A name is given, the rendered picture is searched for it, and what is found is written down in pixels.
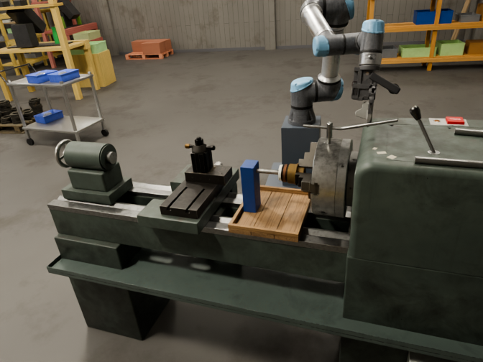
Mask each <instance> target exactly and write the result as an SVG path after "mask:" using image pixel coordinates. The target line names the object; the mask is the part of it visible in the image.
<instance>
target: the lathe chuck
mask: <svg viewBox="0 0 483 362"><path fill-rule="evenodd" d="M342 140H343V139H337V138H331V141H332V142H333V144H332V145H326V144H325V142H327V138H324V137H321V138H320V139H319V140H318V143H317V145H316V151H315V155H314V160H313V169H312V177H311V184H312V185H314V184H315V183H318V185H320V186H319V194H318V195H314V193H311V194H310V205H311V210H312V213H313V214H316V215H327V216H333V217H335V192H336V175H337V168H338V162H339V152H340V148H341V143H342ZM319 211H325V212H327V214H322V213H319Z"/></svg>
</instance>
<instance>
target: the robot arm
mask: <svg viewBox="0 0 483 362"><path fill-rule="evenodd" d="M300 18H301V20H302V22H303V23H304V25H306V26H308V28H309V30H310V33H311V34H312V36H313V54H314V55H315V56H316V57H323V60H322V68H321V73H320V74H319V75H318V79H317V80H314V79H313V78H312V77H303V78H298V79H295V80H294V81H293V82H292V83H291V89H290V95H291V109H290V113H289V116H288V119H287V122H288V123H289V124H290V125H292V126H303V124H310V125H312V124H314V123H315V122H316V116H315V114H314V111H313V103H315V102H324V101H337V100H339V99H340V97H341V96H342V93H343V89H344V87H343V86H344V82H343V80H342V78H341V76H340V75H339V63H340V57H341V55H350V54H355V55H359V67H354V81H353V82H354V83H353V82H352V84H351V86H352V93H351V99H353V100H358V101H363V100H369V102H368V101H365V102H363V104H362V108H361V109H359V110H357V111H356V112H355V115H356V116H357V117H359V118H362V119H366V120H367V123H371V122H372V114H373V106H374V100H375V96H376V89H377V84H379V85H381V86H382V87H384V88H386V89H388V91H389V92H390V93H391V94H398V93H399V92H400V87H399V85H398V84H396V83H391V82H390V81H388V80H386V79H384V78H383V77H381V76H379V75H378V74H376V73H374V72H373V71H380V65H381V62H382V47H383V40H384V33H385V22H384V21H382V20H380V19H370V20H367V21H364V22H363V25H362V31H361V32H357V33H348V34H344V28H345V27H346V26H347V25H348V23H349V20H351V19H353V18H354V0H305V2H304V3H303V5H302V6H301V8H300ZM366 73H369V75H366ZM368 104H369V107H368ZM367 109H368V110H367Z"/></svg>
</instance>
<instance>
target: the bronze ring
mask: <svg viewBox="0 0 483 362"><path fill-rule="evenodd" d="M296 172H303V173H306V169H305V167H299V166H298V163H297V164H284V165H283V166H282V170H281V180H282V182H288V183H289V184H295V185H298V184H297V183H295V173H296Z"/></svg>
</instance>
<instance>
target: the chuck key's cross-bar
mask: <svg viewBox="0 0 483 362"><path fill-rule="evenodd" d="M393 122H398V119H390V120H384V121H376V122H371V123H366V124H357V125H353V126H344V127H337V126H333V127H332V129H333V130H347V129H355V128H361V127H365V126H374V125H380V124H388V123H393ZM303 127H306V128H315V129H327V127H326V126H319V125H310V124H303Z"/></svg>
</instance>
